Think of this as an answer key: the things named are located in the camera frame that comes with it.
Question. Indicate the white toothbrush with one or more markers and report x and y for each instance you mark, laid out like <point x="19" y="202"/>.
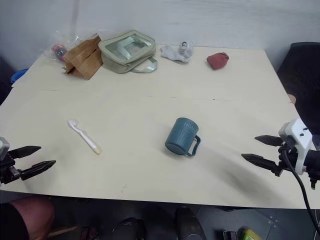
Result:
<point x="85" y="137"/>

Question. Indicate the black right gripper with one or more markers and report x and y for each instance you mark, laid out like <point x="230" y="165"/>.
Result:
<point x="288" y="160"/>

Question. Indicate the red and black small object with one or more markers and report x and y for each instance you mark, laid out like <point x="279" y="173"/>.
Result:
<point x="59" y="51"/>

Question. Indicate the teal plastic mug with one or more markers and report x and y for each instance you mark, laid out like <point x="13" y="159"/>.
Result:
<point x="181" y="136"/>

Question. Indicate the green clear-top toiletry bag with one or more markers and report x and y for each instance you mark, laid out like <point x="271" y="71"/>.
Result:
<point x="125" y="53"/>

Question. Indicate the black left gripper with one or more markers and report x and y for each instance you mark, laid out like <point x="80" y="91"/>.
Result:
<point x="7" y="170"/>

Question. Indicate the brown paper bag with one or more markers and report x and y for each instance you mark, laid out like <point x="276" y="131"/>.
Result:
<point x="83" y="58"/>

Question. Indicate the dark red cloth pouch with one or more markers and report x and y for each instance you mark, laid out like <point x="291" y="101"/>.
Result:
<point x="217" y="60"/>

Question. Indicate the clear plastic bag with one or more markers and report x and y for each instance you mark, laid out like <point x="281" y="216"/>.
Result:
<point x="66" y="41"/>

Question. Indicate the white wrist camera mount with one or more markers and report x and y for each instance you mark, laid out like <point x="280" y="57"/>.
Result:
<point x="301" y="136"/>
<point x="3" y="146"/>

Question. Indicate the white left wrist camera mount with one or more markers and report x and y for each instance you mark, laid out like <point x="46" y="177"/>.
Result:
<point x="3" y="146"/>

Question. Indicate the grey crumpled sock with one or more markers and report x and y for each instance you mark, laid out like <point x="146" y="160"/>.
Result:
<point x="178" y="53"/>

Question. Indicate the reddish-brown rounded shape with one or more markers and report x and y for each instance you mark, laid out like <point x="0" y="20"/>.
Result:
<point x="27" y="217"/>

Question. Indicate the yellow-green object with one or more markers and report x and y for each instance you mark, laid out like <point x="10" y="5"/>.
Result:
<point x="250" y="234"/>

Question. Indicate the blue ribbed round object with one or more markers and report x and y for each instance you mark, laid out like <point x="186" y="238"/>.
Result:
<point x="18" y="76"/>

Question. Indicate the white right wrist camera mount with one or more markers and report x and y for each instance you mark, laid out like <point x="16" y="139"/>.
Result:
<point x="301" y="136"/>

